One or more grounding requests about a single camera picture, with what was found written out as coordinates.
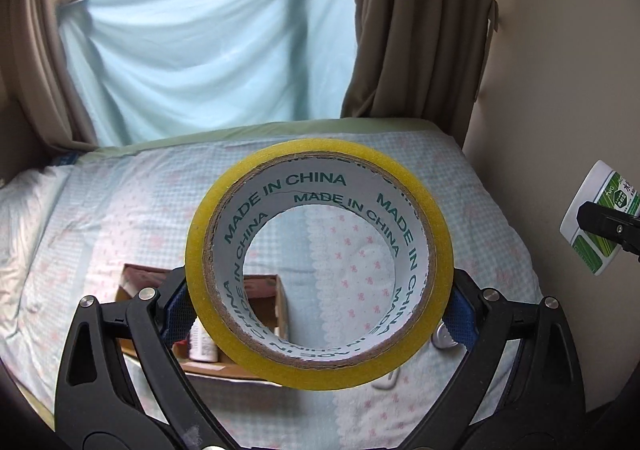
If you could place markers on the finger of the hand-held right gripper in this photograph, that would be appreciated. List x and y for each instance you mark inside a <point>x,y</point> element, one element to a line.
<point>610,227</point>

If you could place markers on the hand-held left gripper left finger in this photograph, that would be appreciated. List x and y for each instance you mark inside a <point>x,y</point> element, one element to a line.
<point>177,315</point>

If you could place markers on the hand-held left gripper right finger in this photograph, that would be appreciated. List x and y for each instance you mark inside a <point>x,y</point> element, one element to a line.
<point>460,317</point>

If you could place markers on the pale green cream jar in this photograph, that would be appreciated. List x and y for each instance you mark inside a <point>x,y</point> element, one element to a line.
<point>582,240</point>

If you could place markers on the small red box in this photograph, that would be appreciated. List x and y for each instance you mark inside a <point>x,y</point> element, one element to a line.
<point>202,340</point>

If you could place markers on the cardboard box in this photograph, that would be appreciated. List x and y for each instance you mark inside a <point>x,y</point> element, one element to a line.
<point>281,305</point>

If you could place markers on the yellow tape roll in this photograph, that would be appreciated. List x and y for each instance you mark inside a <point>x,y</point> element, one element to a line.
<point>320,150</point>

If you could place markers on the small round silver tin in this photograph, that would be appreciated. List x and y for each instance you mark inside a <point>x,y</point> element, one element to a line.
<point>443,339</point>

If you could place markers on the white pillow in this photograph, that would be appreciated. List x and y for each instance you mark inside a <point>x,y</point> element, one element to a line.
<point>30,240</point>

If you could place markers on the dark blue cloth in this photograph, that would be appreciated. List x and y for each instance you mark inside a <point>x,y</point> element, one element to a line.
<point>66,160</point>

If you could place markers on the curtain tieback hook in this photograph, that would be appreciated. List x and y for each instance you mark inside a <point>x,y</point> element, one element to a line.
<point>494,16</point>

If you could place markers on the brown curtain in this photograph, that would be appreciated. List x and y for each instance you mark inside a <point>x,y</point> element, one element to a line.
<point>420,20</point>
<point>55,80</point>

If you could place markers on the light blue hanging cloth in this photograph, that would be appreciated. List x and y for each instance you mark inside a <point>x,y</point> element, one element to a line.
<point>200,45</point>

